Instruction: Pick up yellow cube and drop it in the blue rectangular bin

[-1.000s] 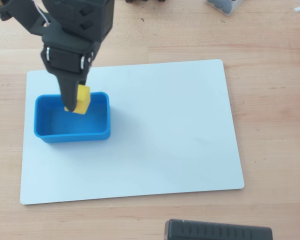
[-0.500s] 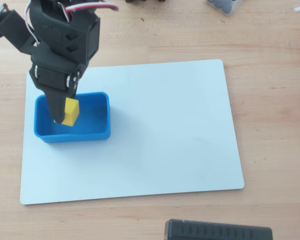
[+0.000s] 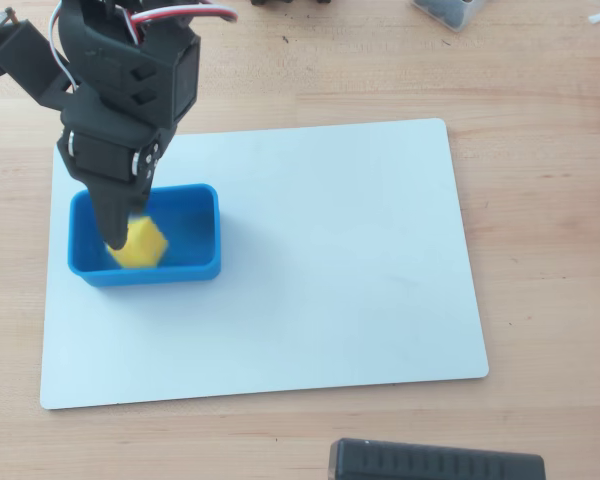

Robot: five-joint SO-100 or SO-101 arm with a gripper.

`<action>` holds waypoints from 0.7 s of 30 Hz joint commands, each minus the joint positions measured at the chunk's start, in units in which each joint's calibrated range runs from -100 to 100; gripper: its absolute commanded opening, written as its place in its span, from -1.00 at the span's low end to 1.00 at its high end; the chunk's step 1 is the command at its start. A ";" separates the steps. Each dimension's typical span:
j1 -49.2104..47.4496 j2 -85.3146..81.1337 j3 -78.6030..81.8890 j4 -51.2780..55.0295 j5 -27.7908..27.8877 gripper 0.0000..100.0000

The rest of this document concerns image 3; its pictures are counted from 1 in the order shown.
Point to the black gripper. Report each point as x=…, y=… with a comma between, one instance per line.
x=107, y=156

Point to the yellow cube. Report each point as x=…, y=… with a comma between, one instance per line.
x=142, y=247

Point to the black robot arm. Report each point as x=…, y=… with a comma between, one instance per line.
x=110, y=55

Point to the blue rectangular bin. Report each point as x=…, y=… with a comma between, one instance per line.
x=190, y=235

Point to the white rectangular mat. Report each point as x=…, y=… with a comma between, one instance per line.
x=330, y=250

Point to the clear plastic container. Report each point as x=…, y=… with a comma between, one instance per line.
x=450, y=12

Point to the black ribbed device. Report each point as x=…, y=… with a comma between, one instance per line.
x=435, y=460

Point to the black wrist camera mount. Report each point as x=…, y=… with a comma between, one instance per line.
x=25, y=60

